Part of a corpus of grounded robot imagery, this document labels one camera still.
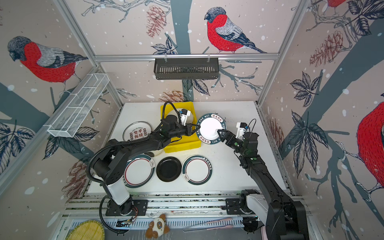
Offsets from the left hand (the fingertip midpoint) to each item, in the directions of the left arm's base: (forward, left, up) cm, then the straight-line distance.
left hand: (200, 127), depth 81 cm
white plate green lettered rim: (+3, -6, -1) cm, 6 cm away
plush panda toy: (-43, +21, -17) cm, 51 cm away
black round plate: (-15, +19, -22) cm, 33 cm away
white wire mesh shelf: (+1, +69, +8) cm, 69 cm away
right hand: (-4, -11, -2) cm, 12 cm away
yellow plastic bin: (-3, +9, -11) cm, 14 cm away
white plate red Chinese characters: (+12, +45, -20) cm, 51 cm away
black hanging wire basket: (+48, +9, +7) cm, 49 cm away
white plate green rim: (-16, +2, -20) cm, 26 cm away
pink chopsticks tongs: (-44, +8, -18) cm, 49 cm away
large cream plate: (+2, +6, +5) cm, 8 cm away
